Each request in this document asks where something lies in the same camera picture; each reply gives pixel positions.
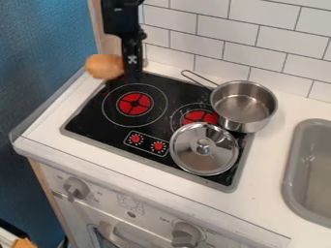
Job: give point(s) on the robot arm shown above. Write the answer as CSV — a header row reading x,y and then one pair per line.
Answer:
x,y
119,6

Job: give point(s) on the silver pot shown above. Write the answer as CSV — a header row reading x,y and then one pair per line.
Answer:
x,y
241,105

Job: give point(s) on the toy stove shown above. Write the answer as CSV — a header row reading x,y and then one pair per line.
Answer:
x,y
151,126

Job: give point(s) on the toy sink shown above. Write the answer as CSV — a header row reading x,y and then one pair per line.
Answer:
x,y
308,171

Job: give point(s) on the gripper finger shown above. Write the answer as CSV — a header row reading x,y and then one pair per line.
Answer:
x,y
132,61

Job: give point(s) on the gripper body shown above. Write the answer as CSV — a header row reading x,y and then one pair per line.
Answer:
x,y
122,24

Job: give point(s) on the brown toy drumstick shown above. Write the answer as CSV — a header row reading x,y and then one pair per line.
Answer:
x,y
104,66

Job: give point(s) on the silver lid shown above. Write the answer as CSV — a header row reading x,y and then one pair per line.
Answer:
x,y
204,148

